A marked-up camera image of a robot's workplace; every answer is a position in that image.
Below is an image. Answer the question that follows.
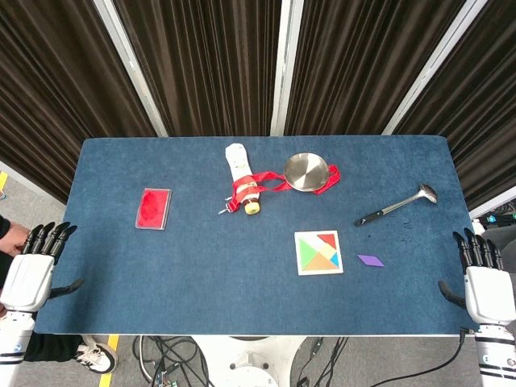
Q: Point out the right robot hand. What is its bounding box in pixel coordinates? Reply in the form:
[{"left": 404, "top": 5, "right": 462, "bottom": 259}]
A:
[{"left": 437, "top": 227, "right": 516, "bottom": 324}]

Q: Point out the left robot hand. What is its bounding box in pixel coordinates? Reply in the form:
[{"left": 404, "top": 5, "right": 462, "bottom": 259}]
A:
[{"left": 0, "top": 220, "right": 85, "bottom": 314}]

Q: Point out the bystander bare hand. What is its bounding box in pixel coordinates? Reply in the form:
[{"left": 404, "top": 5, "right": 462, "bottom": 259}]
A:
[{"left": 2, "top": 222, "right": 31, "bottom": 257}]

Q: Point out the purple parallelogram piece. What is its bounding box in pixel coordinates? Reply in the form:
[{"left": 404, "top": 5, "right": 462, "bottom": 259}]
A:
[{"left": 356, "top": 253, "right": 385, "bottom": 268}]

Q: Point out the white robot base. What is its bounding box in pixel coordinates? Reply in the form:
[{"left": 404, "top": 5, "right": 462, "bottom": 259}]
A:
[{"left": 192, "top": 335, "right": 308, "bottom": 387}]

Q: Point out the orange triangle tangram piece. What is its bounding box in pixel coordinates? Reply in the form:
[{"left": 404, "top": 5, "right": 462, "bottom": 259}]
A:
[{"left": 305, "top": 252, "right": 339, "bottom": 273}]

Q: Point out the green triangle tangram piece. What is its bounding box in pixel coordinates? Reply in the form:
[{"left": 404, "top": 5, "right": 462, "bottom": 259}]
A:
[{"left": 298, "top": 236, "right": 323, "bottom": 270}]

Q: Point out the wooden tangram tray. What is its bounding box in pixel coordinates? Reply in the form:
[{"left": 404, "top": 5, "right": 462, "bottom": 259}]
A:
[{"left": 293, "top": 230, "right": 345, "bottom": 277}]

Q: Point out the steel round bowl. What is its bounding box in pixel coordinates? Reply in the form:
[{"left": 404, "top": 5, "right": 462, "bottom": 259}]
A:
[{"left": 283, "top": 152, "right": 333, "bottom": 194}]

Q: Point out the grey fabric seat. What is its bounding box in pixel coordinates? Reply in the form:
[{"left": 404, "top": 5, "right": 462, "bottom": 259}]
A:
[{"left": 481, "top": 225, "right": 516, "bottom": 279}]

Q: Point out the bystander black trouser leg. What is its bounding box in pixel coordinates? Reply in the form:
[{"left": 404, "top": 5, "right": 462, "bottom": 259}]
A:
[{"left": 23, "top": 333, "right": 88, "bottom": 364}]

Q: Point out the white black sneaker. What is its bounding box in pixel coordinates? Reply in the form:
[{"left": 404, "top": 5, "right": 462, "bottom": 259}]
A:
[{"left": 73, "top": 335, "right": 119, "bottom": 375}]

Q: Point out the yellow floor tape strip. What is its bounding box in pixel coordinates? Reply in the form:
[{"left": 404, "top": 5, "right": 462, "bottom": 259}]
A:
[{"left": 98, "top": 334, "right": 121, "bottom": 387}]

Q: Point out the red ink pad box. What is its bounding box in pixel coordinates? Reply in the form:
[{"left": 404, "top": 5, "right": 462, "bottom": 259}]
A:
[{"left": 135, "top": 187, "right": 173, "bottom": 231}]

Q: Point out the dark brown curtain panel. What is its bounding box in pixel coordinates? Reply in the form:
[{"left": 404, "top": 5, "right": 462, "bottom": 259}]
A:
[
  {"left": 0, "top": 0, "right": 157, "bottom": 206},
  {"left": 284, "top": 0, "right": 469, "bottom": 136},
  {"left": 393, "top": 0, "right": 516, "bottom": 211},
  {"left": 110, "top": 0, "right": 284, "bottom": 137}
]

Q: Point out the blue carpet table mat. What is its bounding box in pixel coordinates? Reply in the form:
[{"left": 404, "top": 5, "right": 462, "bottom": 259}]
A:
[{"left": 34, "top": 135, "right": 481, "bottom": 337}]

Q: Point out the metal key clip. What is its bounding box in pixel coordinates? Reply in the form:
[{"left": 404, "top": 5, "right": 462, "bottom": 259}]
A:
[{"left": 218, "top": 196, "right": 238, "bottom": 216}]

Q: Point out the white bottle yellow cap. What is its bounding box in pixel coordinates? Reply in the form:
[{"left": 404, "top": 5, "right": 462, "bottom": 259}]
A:
[{"left": 224, "top": 144, "right": 262, "bottom": 217}]

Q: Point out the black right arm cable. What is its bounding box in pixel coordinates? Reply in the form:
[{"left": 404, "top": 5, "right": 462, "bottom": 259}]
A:
[{"left": 457, "top": 326, "right": 477, "bottom": 358}]

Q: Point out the white partition base rail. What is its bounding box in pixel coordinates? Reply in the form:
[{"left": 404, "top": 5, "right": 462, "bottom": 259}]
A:
[
  {"left": 0, "top": 160, "right": 68, "bottom": 207},
  {"left": 468, "top": 196, "right": 516, "bottom": 221}
]

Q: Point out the metal ladle black handle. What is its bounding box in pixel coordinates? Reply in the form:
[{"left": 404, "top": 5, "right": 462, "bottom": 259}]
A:
[{"left": 354, "top": 183, "right": 439, "bottom": 227}]

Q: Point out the black floor cable bundle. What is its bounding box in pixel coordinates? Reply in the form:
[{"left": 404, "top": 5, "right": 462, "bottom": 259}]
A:
[
  {"left": 138, "top": 335, "right": 218, "bottom": 387},
  {"left": 295, "top": 335, "right": 351, "bottom": 387}
]

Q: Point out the white partition post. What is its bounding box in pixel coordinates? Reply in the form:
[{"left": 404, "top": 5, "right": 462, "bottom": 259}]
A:
[
  {"left": 268, "top": 0, "right": 306, "bottom": 137},
  {"left": 381, "top": 0, "right": 481, "bottom": 136},
  {"left": 91, "top": 0, "right": 169, "bottom": 138}
]

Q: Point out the red lanyard strap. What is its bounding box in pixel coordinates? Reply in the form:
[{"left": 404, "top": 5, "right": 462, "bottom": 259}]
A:
[{"left": 225, "top": 164, "right": 342, "bottom": 214}]

